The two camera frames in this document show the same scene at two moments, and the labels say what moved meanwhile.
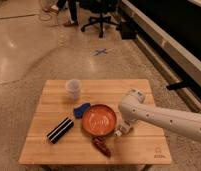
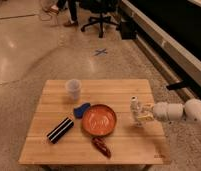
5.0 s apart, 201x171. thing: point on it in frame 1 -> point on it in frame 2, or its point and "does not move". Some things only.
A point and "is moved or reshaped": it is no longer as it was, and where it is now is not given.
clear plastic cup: [73, 88] does not move
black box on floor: [128, 30] does not move
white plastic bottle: [124, 128] is moved or reshaped
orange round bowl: [99, 120] does not move
